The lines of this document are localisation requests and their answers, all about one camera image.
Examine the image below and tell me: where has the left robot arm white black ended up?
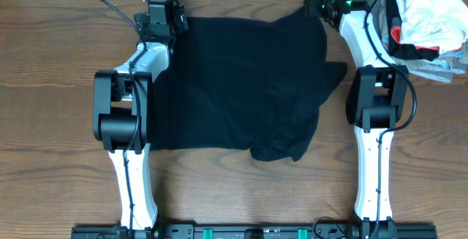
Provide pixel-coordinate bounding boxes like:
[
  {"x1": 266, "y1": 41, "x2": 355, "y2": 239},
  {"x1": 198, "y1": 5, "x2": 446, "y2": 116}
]
[{"x1": 93, "y1": 12, "x2": 188, "y2": 238}]

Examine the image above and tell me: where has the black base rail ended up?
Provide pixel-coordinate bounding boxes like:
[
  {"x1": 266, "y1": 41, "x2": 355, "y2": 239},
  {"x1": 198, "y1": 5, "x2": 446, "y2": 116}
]
[{"x1": 71, "y1": 224, "x2": 438, "y2": 239}]

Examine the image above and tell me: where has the black t-shirt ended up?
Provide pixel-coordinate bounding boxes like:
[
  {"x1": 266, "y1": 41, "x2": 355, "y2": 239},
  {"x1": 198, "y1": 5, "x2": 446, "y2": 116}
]
[{"x1": 151, "y1": 10, "x2": 347, "y2": 162}]

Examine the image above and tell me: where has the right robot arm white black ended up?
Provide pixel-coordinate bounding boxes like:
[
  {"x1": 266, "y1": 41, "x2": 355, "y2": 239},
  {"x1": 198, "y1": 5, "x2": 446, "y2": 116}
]
[{"x1": 304, "y1": 0, "x2": 407, "y2": 238}]

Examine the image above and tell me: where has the pile of clothes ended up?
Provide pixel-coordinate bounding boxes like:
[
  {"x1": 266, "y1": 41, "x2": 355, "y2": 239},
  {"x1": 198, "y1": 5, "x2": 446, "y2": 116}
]
[{"x1": 369, "y1": 0, "x2": 467, "y2": 83}]

